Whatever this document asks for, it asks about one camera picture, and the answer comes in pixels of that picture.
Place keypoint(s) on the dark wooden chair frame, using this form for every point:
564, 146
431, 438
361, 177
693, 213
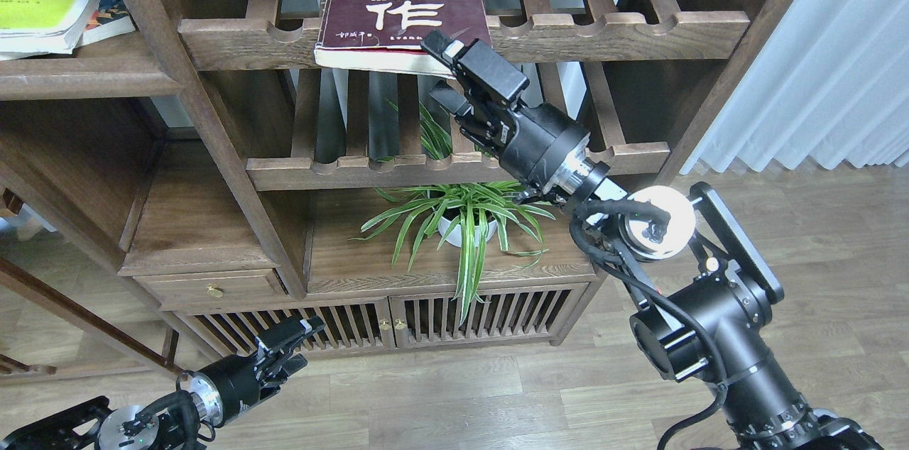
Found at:
35, 290

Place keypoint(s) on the dark wooden bookshelf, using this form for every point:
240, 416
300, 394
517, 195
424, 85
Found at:
188, 153

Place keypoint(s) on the brass drawer knob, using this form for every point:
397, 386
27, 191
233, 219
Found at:
215, 291

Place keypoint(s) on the green spider plant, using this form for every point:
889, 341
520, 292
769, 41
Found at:
421, 207

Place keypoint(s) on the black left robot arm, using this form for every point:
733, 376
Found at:
170, 422

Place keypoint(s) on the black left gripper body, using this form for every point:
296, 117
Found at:
235, 384

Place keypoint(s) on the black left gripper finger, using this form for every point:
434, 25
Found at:
286, 335

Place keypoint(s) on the green cover picture book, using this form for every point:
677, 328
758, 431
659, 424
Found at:
111, 19

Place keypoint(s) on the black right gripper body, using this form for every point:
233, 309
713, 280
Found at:
545, 150

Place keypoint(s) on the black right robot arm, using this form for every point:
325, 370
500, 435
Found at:
702, 291

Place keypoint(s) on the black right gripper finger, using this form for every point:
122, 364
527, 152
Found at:
477, 65
452, 101

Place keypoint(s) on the maroon book white characters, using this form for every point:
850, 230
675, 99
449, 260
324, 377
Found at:
386, 35

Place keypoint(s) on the white pleated curtain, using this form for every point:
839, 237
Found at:
829, 87

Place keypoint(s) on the white plant pot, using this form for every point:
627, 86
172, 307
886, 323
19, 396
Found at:
450, 230

